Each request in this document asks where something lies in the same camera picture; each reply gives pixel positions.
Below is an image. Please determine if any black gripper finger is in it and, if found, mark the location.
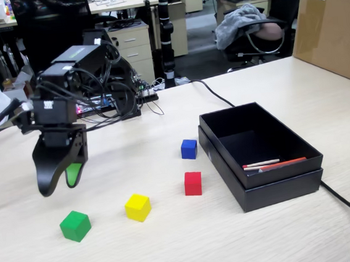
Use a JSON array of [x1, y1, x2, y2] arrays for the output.
[[64, 161, 86, 189], [30, 130, 88, 199]]

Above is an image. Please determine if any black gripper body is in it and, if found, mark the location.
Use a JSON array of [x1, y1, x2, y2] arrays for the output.
[[31, 94, 91, 168]]

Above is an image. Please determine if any green wooden cube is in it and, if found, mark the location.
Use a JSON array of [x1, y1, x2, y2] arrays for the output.
[[57, 208, 94, 245]]

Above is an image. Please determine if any yellow wooden cube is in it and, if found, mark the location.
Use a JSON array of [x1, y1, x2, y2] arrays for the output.
[[123, 192, 154, 225]]

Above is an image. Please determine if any blue wooden cube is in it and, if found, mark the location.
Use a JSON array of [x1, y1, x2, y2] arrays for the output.
[[180, 137, 200, 161]]

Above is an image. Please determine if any red wooden cube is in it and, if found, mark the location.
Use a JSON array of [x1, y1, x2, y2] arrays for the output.
[[183, 170, 204, 197]]

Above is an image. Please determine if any small white cardboard box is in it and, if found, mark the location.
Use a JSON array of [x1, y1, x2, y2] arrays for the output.
[[1, 74, 37, 105]]

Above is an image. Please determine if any black open box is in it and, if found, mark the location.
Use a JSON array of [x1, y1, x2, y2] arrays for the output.
[[196, 113, 327, 217]]

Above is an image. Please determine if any black cardboard box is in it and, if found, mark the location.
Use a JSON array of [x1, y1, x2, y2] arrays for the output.
[[198, 95, 327, 194]]

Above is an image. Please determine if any large brown cardboard box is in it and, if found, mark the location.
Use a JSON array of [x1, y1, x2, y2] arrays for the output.
[[286, 0, 350, 94]]

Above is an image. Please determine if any motor controller circuit board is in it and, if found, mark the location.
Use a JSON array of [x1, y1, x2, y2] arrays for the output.
[[74, 88, 161, 118]]

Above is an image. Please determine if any tall black chair back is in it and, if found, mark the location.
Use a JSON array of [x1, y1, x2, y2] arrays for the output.
[[9, 0, 100, 91]]

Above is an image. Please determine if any beige drawer cabinet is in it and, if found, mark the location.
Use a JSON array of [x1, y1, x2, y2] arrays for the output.
[[101, 20, 157, 87]]

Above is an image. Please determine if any beige office desk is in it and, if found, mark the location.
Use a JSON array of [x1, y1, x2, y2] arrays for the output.
[[86, 0, 161, 16]]

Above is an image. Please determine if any black vertical pole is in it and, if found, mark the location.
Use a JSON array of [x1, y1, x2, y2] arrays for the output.
[[155, 0, 180, 90]]

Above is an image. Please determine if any tall beige cabinet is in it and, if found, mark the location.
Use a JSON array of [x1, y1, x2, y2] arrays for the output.
[[166, 2, 191, 58]]

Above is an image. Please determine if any grey blanket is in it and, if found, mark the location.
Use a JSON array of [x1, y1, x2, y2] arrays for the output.
[[212, 1, 270, 51]]

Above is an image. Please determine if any orange matchbox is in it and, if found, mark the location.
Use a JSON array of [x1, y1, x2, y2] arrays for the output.
[[257, 156, 309, 173]]

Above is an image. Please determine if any black office chair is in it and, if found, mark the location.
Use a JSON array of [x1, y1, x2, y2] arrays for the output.
[[219, 0, 297, 73]]

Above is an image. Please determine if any small wrist camera board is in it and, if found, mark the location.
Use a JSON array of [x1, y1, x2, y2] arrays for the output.
[[9, 99, 37, 137]]

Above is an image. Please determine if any white cable bundle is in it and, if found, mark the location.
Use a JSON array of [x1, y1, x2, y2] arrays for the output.
[[149, 75, 192, 91]]

